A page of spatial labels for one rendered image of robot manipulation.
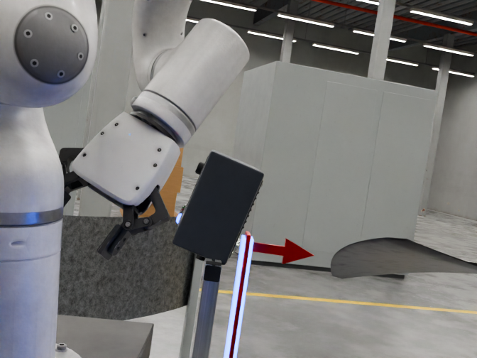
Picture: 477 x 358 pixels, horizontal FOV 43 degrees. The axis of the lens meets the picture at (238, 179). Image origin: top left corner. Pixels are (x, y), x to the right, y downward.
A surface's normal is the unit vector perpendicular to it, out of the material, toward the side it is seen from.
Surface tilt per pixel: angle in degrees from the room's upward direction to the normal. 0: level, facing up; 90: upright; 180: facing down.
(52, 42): 84
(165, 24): 110
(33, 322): 90
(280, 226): 90
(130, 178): 66
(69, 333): 5
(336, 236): 90
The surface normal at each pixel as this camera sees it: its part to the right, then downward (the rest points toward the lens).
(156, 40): 0.47, 0.19
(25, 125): 0.65, -0.62
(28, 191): 0.68, 0.09
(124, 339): 0.09, -0.99
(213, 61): 0.38, -0.05
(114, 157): -0.11, -0.39
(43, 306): 0.90, 0.13
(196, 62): 0.07, -0.27
